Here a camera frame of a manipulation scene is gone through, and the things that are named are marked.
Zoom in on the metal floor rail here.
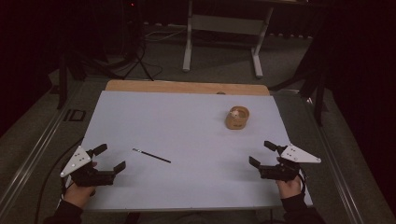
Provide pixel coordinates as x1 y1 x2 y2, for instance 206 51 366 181
0 83 85 216
298 92 366 224

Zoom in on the hand-held gripper cable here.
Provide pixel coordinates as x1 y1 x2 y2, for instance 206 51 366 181
60 176 75 198
297 172 308 200

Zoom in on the person's left hand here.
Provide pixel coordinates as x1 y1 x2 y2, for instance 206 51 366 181
64 161 98 209

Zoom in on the thin black pen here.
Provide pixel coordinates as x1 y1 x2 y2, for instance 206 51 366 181
132 147 172 164

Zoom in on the black tripod stand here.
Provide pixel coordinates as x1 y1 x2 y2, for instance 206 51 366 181
122 0 155 82

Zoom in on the white table mat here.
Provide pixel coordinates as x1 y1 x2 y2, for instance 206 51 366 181
56 90 313 213

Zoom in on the white metal desk frame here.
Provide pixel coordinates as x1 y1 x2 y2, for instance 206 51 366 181
182 0 275 78

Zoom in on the person's right hand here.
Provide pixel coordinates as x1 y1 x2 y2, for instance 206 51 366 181
276 157 304 200

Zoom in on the right hand-held gripper cable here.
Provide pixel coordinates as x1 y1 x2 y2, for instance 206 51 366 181
297 172 308 200

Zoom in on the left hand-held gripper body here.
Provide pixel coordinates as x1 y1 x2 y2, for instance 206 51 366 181
60 145 117 188

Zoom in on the left hand-held gripper cable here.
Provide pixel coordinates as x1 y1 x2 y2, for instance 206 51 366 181
60 176 75 198

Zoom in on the black floor cable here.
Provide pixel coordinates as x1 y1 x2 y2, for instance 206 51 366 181
33 136 85 224

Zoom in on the black metal stand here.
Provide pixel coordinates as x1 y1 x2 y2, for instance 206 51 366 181
269 59 329 127

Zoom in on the white floor cable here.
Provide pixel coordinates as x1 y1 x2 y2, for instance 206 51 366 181
144 28 188 44

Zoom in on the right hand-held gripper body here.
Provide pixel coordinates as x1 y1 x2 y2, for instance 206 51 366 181
259 143 322 183

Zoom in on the round wooden pen holder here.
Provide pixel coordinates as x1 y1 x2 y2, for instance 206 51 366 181
224 105 250 131

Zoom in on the black rectangular floor frame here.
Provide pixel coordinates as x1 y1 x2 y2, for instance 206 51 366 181
64 108 87 122

